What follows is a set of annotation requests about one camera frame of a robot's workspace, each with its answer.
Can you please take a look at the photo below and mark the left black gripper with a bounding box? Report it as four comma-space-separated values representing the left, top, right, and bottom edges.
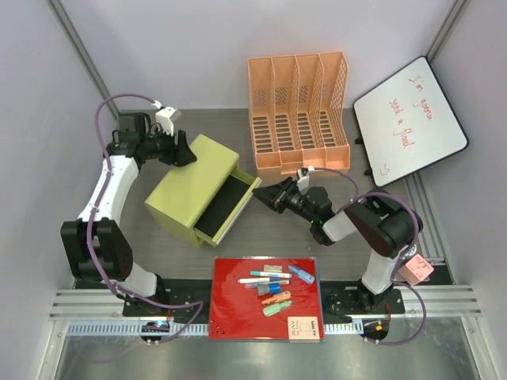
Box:
142, 127, 196, 169

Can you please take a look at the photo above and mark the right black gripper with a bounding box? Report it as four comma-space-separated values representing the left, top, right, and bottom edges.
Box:
252, 177, 317, 224

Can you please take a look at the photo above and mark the green metal drawer cabinet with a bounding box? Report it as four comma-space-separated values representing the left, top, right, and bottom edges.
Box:
145, 135, 262, 248

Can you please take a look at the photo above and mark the green highlighter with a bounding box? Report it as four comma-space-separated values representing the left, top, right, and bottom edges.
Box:
262, 300, 292, 317

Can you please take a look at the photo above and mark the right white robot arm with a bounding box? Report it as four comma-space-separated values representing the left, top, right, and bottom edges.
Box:
253, 177, 423, 313

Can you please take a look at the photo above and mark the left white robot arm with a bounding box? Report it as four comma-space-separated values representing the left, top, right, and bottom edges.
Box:
60, 107, 196, 316

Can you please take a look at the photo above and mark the small white eraser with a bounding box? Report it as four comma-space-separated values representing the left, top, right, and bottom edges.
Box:
264, 264, 283, 273

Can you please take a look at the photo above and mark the teal capped white pen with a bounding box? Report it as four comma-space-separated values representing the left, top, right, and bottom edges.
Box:
250, 271, 292, 279

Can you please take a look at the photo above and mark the blue tipped white pen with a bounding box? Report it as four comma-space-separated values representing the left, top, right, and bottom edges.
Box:
268, 279, 292, 285

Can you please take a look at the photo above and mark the white marker pen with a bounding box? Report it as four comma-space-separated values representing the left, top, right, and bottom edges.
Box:
238, 277, 271, 284

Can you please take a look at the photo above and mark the blue and grey marker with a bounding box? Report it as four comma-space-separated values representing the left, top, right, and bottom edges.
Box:
257, 283, 281, 297

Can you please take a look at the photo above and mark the orange highlighter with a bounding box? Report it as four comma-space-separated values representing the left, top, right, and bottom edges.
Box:
261, 291, 292, 306

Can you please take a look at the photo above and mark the orange plastic file organizer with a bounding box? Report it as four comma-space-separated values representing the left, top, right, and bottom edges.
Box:
247, 51, 351, 181

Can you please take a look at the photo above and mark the red A4 folder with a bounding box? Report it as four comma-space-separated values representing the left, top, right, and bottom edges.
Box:
208, 256, 325, 343

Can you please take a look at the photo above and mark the blue patterned tape roll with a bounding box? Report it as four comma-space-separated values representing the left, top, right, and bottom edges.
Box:
403, 244, 418, 260

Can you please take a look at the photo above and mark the small whiteboard with writing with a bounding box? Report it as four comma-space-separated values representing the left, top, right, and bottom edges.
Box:
353, 56, 470, 187

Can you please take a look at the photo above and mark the pink cube block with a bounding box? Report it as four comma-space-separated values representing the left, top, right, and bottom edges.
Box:
398, 254, 434, 286

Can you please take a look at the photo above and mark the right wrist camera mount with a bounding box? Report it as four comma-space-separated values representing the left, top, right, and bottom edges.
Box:
296, 166, 315, 192

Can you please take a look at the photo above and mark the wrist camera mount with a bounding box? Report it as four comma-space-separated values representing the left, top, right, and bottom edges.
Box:
152, 101, 181, 136
296, 166, 315, 192

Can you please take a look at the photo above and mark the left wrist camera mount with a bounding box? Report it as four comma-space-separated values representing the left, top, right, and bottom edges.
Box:
152, 101, 181, 136

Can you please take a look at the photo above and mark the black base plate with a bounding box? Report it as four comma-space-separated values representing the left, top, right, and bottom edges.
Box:
73, 276, 406, 317

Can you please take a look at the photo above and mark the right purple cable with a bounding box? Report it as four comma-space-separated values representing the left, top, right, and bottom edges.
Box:
307, 166, 425, 345

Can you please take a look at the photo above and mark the purple cable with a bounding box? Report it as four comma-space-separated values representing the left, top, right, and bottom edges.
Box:
307, 166, 425, 345
85, 93, 205, 344

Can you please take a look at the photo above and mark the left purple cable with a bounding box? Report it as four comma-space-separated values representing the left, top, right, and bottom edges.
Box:
85, 93, 205, 344

